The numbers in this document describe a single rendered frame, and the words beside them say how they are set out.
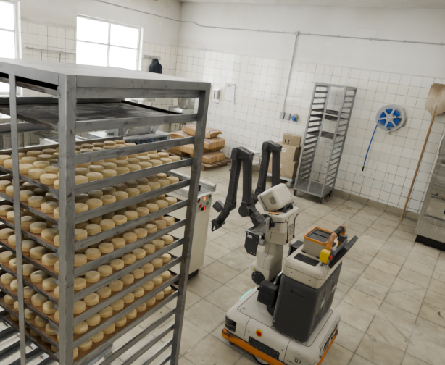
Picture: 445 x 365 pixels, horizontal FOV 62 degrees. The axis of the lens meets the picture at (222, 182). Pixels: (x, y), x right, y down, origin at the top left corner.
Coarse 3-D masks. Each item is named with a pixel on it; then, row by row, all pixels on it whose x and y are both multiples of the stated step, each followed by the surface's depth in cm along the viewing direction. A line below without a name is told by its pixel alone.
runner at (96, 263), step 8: (176, 224) 154; (184, 224) 159; (160, 232) 146; (168, 232) 150; (136, 240) 134; (144, 240) 138; (120, 248) 128; (128, 248) 132; (104, 256) 122; (112, 256) 125; (88, 264) 117; (96, 264) 120; (80, 272) 115; (56, 280) 110
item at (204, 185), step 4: (76, 140) 409; (164, 172) 347; (168, 172) 344; (172, 172) 341; (176, 172) 339; (176, 176) 339; (180, 176) 337; (184, 176) 334; (188, 176) 333; (200, 180) 326; (200, 184) 326; (204, 184) 323; (208, 184) 321; (212, 184) 320; (216, 184) 319; (204, 188) 324; (208, 188) 322; (212, 188) 320
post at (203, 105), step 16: (208, 96) 143; (192, 160) 151; (192, 176) 152; (192, 192) 154; (192, 208) 156; (192, 224) 159; (192, 240) 163; (176, 304) 172; (176, 320) 174; (176, 336) 176; (176, 352) 178
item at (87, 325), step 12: (168, 276) 165; (144, 288) 155; (0, 300) 138; (12, 300) 137; (120, 300) 144; (132, 300) 147; (108, 312) 137; (36, 324) 128; (48, 324) 127; (84, 324) 129; (96, 324) 133
